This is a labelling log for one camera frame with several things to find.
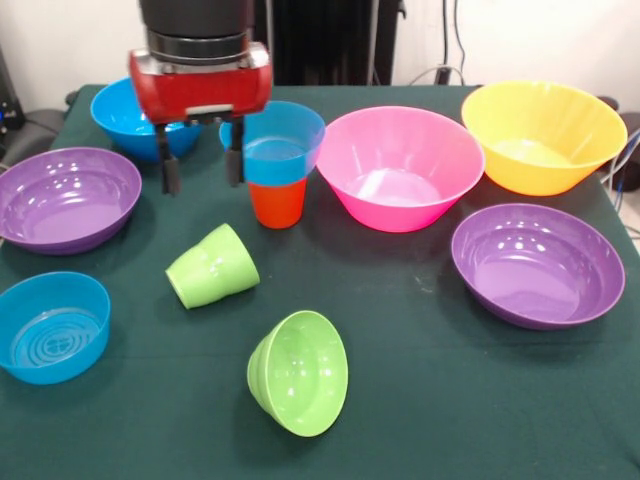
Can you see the dark green tablecloth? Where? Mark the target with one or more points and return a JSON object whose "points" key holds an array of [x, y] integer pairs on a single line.
{"points": [[450, 400]]}

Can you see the pink bowl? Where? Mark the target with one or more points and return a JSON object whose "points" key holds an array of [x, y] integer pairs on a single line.
{"points": [[395, 150]]}

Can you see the blue bowl with ringed bottom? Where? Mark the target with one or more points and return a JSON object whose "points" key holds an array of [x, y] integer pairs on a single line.
{"points": [[280, 165], [50, 325]]}

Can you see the small green bowl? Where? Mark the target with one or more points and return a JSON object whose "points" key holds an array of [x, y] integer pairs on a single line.
{"points": [[300, 375]]}

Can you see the yellow-orange bowl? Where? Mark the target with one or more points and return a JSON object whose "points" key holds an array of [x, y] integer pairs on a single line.
{"points": [[542, 125]]}

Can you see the black rounded seat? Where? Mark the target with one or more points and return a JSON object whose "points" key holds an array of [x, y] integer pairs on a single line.
{"points": [[40, 130]]}

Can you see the black equipment rack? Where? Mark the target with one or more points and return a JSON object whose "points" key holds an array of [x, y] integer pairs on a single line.
{"points": [[10, 115]]}

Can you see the deep smooth blue bowl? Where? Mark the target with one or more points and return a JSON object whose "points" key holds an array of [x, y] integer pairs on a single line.
{"points": [[120, 120]]}

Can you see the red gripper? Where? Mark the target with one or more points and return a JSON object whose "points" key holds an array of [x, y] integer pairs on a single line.
{"points": [[200, 92]]}

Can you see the orange cup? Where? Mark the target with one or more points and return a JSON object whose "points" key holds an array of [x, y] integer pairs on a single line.
{"points": [[277, 205]]}

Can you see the purple bowl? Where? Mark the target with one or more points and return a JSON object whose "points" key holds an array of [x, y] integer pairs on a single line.
{"points": [[65, 200], [535, 270]]}

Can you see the green cup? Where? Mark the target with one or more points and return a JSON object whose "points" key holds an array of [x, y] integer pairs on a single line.
{"points": [[215, 270]]}

